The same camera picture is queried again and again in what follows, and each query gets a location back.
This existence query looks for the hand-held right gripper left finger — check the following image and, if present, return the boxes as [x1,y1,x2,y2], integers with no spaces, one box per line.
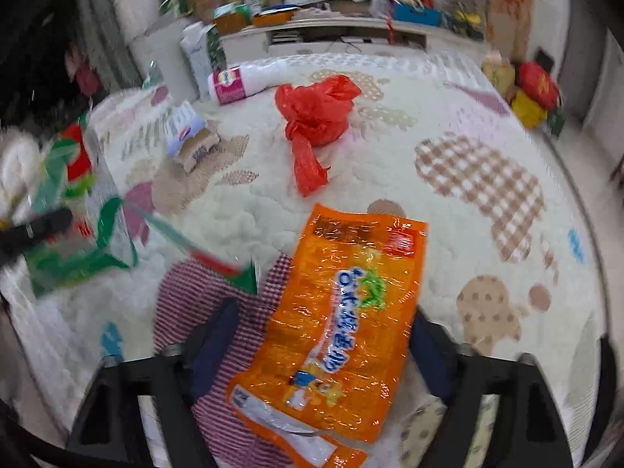
[66,297,242,468]

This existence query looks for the green leaf print wrapper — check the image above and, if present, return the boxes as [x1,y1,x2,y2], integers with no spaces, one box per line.
[24,122,259,298]

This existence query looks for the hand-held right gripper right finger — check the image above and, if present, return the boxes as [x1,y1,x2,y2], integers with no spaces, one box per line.
[409,308,573,468]

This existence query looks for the yellow box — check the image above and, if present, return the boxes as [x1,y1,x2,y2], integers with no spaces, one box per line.
[214,5,245,35]

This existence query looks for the red plastic bag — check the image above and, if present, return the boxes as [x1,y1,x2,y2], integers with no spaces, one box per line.
[274,74,364,197]

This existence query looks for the covered standing air conditioner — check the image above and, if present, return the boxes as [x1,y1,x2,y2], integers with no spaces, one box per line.
[107,0,171,44]

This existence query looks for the orange snack packet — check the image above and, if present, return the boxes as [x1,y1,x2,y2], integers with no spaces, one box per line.
[227,204,429,468]

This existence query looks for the blue storage box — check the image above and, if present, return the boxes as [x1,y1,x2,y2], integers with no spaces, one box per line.
[392,0,442,25]

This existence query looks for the printed quilted blanket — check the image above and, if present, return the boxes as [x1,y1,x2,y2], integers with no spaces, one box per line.
[0,51,615,468]

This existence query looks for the clear plastic shelf rack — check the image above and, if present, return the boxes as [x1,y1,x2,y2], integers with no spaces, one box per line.
[439,0,491,42]

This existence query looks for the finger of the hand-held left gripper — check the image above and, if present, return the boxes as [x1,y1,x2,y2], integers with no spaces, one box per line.
[0,207,74,257]

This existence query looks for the white bottle with pink label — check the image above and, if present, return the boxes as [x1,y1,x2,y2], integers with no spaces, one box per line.
[209,57,293,106]

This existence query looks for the white and green carton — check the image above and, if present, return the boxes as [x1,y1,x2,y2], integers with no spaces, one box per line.
[179,23,228,102]

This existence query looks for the brown cardboard box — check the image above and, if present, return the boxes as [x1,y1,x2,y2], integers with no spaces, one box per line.
[482,56,516,98]

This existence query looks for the small cardboard box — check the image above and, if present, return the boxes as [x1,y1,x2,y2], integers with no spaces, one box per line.
[166,101,221,172]

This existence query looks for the white low cabinet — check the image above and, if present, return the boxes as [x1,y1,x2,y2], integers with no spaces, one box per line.
[219,17,488,59]

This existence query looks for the yellow bag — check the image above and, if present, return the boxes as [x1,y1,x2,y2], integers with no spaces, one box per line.
[509,90,549,128]

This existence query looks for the orange tray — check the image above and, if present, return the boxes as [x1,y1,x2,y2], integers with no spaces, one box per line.
[253,5,298,25]

